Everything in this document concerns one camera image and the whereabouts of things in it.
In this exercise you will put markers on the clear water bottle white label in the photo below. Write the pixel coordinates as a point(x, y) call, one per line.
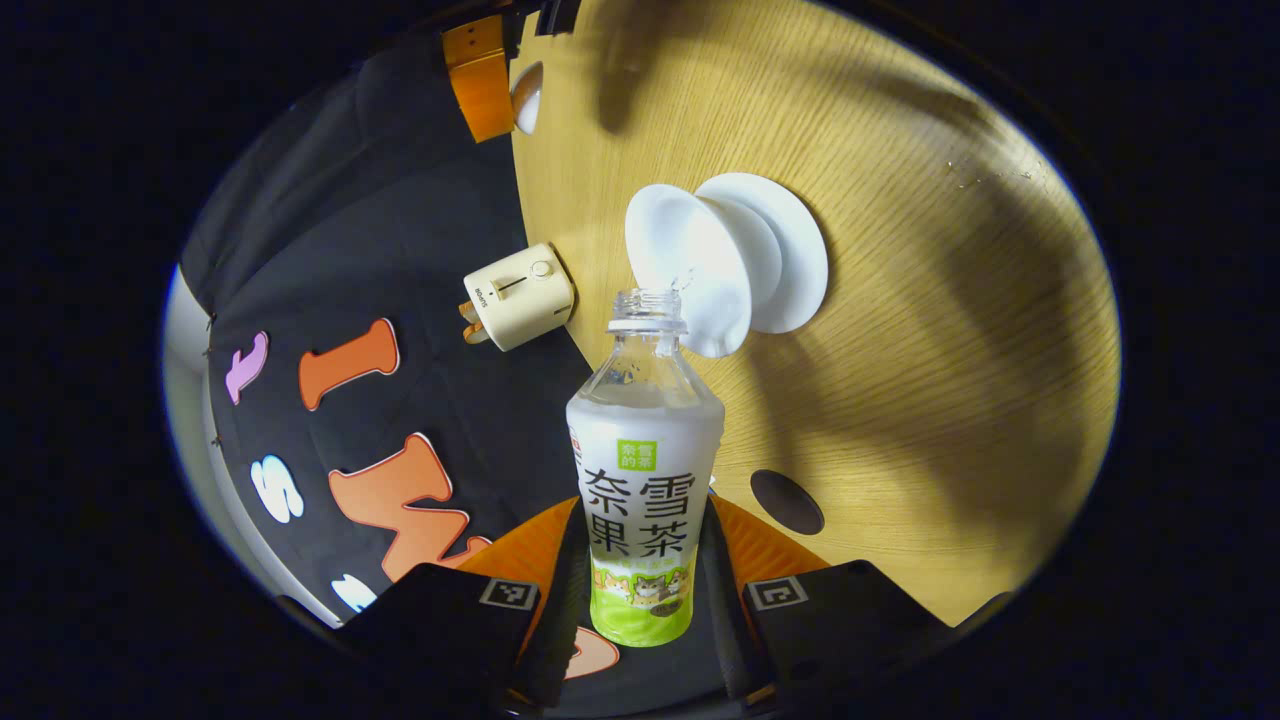
point(640, 450)

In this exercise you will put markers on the white teacup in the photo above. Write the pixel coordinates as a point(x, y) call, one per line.
point(690, 260)

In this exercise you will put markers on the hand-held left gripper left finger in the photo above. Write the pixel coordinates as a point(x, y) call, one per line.
point(565, 610)

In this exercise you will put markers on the white teacup lid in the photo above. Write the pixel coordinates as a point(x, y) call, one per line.
point(528, 100)

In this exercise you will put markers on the white saucer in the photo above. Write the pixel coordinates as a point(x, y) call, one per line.
point(803, 260)

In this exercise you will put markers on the black backdrop cloth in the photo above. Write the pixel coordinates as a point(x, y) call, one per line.
point(400, 220)

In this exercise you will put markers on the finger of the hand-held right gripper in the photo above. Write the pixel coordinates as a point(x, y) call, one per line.
point(480, 85)

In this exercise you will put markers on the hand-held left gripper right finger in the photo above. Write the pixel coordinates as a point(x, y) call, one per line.
point(725, 620)

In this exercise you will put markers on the toast slice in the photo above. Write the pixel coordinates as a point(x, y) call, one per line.
point(468, 311)
point(476, 334)

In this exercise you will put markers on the cream toaster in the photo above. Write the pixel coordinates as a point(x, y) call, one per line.
point(520, 300)

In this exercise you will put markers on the dark round coaster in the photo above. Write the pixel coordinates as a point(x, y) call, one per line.
point(787, 502)

